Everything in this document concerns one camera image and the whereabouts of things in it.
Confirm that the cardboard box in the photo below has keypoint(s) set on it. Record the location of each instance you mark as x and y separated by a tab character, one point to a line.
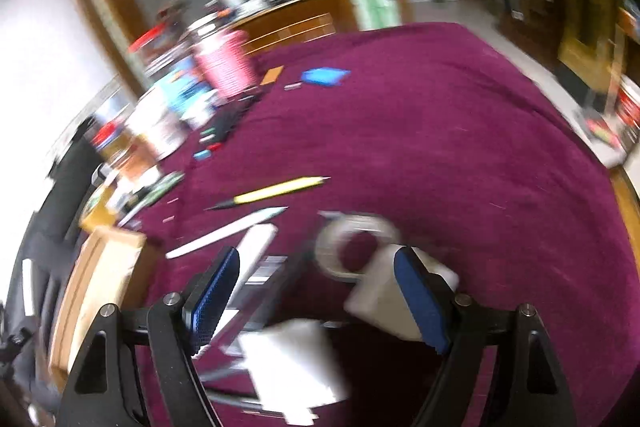
100	287

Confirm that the large white charger block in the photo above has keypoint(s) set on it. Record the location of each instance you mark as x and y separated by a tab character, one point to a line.
295	367

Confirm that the small tape roll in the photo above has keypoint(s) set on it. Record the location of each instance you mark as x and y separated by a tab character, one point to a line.
357	247

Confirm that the thin white marker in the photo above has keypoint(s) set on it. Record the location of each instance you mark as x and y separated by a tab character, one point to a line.
220	234

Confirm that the blue flat packet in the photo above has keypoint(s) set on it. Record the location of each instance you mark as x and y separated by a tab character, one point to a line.
325	76

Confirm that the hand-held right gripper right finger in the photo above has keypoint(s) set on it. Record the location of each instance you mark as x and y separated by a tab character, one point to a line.
417	294

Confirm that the pink plastic basket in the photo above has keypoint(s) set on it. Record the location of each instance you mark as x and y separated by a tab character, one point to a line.
225	59

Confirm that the orange card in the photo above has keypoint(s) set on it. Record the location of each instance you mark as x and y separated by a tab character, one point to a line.
272	75

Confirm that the yellow black pen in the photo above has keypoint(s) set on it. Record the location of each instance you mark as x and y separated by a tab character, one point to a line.
280	189

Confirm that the black sofa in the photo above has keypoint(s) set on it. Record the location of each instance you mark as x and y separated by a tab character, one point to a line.
45	227

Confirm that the black flat case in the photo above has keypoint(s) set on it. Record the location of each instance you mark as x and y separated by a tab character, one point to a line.
232	117

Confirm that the blue white box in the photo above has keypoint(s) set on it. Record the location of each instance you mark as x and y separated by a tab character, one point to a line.
192	97

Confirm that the small white charger block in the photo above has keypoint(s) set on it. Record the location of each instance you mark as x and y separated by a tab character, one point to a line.
380	302

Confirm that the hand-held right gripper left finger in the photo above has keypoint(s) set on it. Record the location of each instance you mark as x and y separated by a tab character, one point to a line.
215	294

